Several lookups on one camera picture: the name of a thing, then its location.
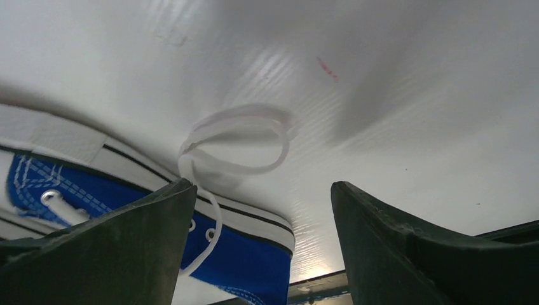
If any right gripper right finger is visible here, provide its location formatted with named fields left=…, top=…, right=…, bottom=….
left=331, top=181, right=538, bottom=304

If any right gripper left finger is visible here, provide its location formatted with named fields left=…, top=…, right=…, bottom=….
left=1, top=179, right=197, bottom=304

